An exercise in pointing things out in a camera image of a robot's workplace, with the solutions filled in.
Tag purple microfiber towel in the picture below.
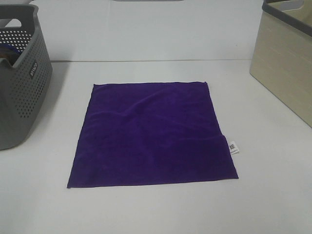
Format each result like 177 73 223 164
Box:
67 82 238 188

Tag grey perforated plastic basket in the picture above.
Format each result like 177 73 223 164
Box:
0 4 53 150

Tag white towel care label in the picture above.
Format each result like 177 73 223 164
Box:
229 141 240 155

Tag beige fabric storage bin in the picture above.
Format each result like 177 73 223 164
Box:
250 0 312 125

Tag folded cloths inside basket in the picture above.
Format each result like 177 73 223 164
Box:
0 44 20 65

